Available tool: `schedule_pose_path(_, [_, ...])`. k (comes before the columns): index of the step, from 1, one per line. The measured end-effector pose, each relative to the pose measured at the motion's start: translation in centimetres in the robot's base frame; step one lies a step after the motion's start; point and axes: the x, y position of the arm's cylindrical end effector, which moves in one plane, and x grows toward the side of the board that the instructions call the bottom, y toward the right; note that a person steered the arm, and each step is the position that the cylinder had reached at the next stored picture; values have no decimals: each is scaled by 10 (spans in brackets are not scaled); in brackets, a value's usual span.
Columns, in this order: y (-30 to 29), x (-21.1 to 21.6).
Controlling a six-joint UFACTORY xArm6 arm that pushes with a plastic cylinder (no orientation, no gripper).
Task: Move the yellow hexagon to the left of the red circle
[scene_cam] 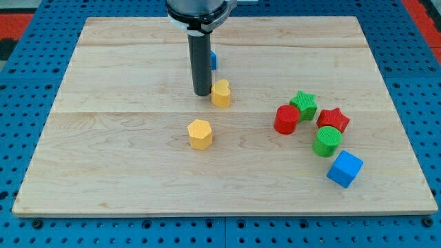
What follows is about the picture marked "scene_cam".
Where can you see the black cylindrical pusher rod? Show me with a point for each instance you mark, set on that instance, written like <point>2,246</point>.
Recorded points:
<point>200,61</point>

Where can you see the yellow hexagon block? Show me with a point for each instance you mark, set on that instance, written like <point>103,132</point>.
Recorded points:
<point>200,134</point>

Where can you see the small blue block behind rod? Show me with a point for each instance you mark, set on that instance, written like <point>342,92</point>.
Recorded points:
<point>214,62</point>

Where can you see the yellow heart block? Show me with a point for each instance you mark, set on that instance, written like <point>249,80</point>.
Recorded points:
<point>221,94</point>

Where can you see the red cylinder block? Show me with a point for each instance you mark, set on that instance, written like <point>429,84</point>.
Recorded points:
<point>287,117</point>

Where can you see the wooden board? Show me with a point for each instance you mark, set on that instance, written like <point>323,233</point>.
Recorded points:
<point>116,142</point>

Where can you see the green star block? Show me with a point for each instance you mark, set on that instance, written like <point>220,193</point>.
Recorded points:
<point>306,104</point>

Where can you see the red star block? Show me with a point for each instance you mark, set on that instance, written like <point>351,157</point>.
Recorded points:
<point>334,118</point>

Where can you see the green cylinder block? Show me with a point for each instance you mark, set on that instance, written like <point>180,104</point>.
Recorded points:
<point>327,141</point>

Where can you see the blue cube block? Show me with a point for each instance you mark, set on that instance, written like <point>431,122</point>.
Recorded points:
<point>345,168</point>

